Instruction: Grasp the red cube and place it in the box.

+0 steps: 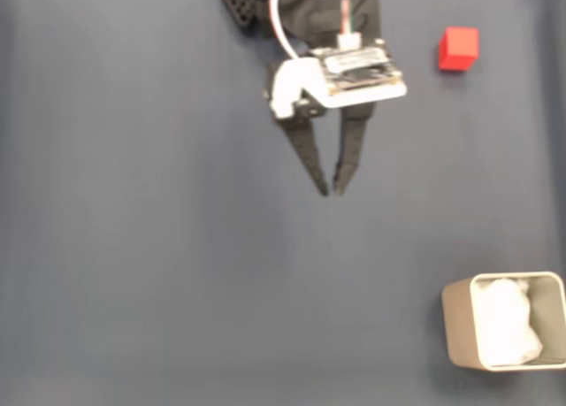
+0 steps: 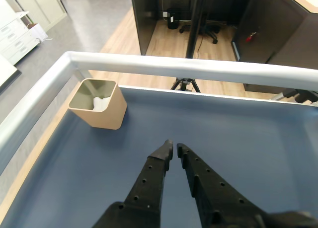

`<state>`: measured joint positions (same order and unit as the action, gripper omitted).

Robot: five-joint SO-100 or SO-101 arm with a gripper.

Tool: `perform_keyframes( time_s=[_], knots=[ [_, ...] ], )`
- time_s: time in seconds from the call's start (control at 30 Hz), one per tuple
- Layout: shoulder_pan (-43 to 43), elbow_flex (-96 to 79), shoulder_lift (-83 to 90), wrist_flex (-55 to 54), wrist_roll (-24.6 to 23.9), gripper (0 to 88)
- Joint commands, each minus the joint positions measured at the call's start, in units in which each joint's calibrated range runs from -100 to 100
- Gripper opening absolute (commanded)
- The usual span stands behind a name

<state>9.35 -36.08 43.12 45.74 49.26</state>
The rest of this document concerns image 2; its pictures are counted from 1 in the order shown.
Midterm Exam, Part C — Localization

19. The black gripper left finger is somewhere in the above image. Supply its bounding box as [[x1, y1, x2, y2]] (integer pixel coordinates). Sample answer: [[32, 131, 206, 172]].
[[91, 139, 174, 228]]

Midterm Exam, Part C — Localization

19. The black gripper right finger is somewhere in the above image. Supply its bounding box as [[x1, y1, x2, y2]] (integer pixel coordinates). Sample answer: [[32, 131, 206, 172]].
[[176, 143, 318, 228]]

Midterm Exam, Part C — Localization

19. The beige open box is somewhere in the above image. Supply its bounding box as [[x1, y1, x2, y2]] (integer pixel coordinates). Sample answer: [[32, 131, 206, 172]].
[[68, 78, 128, 131]]

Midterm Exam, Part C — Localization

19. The blue-grey table mat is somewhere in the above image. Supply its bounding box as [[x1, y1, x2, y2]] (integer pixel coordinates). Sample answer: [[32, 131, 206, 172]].
[[0, 85, 318, 228]]

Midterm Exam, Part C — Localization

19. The white crumpled tissue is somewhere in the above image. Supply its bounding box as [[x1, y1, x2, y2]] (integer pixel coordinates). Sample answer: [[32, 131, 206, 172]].
[[93, 96, 112, 112]]

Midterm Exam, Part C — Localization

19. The black clamp with silver tube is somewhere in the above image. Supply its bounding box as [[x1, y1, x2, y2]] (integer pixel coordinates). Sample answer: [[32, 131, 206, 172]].
[[272, 88, 318, 105]]

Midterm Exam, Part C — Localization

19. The black office chair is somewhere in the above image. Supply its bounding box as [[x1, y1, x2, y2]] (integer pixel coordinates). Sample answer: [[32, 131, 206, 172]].
[[179, 23, 221, 45]]

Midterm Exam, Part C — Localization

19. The black desk partition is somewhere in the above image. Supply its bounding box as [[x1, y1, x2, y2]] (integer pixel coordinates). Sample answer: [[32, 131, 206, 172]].
[[130, 0, 162, 56]]

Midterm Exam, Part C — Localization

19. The black waste bin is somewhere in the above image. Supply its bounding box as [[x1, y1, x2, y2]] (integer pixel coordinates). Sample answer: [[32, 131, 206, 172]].
[[166, 7, 181, 30]]

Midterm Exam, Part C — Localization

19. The black tripod stand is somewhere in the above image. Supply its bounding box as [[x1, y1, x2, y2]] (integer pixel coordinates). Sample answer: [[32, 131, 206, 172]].
[[170, 0, 207, 93]]

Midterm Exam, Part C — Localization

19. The dark desk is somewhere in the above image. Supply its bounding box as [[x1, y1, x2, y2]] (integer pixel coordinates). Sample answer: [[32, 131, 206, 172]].
[[232, 0, 318, 70]]

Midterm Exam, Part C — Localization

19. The white panel with black base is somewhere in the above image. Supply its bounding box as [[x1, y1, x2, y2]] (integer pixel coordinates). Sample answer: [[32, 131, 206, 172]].
[[0, 54, 22, 94]]

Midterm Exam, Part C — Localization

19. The white carton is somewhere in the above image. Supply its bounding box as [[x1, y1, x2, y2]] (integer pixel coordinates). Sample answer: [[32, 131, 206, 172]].
[[26, 23, 48, 43]]

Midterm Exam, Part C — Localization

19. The white drawer cabinet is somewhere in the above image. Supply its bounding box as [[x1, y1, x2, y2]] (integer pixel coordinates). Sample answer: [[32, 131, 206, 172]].
[[0, 10, 42, 66]]

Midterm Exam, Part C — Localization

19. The grey door cabinet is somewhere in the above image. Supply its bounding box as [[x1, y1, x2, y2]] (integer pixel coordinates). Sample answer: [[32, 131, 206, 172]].
[[8, 0, 68, 32]]

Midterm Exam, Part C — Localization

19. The silver tube rail frame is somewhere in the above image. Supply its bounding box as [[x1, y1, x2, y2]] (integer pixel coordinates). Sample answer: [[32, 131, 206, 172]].
[[0, 51, 318, 176]]

